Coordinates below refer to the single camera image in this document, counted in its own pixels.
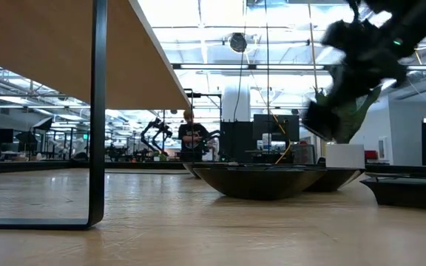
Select long ceiling light bar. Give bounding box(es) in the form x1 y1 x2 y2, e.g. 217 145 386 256
172 63 426 72

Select grey bin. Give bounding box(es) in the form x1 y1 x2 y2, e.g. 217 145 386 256
292 143 316 165

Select green snake plant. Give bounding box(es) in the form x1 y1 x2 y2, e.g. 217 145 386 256
314 86 382 145

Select black leaf-shaped mini plate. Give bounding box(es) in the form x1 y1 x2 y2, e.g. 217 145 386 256
192 166 328 201
303 168 366 193

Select black square mini plate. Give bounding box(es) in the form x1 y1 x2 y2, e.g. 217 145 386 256
360 176 426 212

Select yellow hanging cable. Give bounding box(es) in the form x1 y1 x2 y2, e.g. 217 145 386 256
307 0 320 92

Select black hanging cable with coil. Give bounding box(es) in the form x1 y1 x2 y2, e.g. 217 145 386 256
263 0 271 163

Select white round plant pot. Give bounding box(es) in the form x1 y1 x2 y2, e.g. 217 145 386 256
325 143 365 169

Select person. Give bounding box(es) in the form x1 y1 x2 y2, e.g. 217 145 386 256
177 109 211 163

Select black cabinet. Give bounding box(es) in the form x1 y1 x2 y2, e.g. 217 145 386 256
219 120 254 163

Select black wavy-rim mini plate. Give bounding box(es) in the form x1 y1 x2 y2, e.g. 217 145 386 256
182 162 232 179
300 100 343 143

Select black metal rack frame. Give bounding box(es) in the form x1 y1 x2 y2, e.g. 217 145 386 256
183 87 223 163

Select black round ceiling cable reel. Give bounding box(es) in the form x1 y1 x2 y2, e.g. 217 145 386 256
229 32 249 54

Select black aluminium table frame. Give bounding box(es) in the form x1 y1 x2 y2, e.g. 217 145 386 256
0 160 426 178

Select wooden shelf black metal legs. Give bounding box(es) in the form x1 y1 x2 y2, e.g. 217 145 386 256
0 0 192 230

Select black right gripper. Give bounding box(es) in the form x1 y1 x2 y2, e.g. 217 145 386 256
322 20 408 109

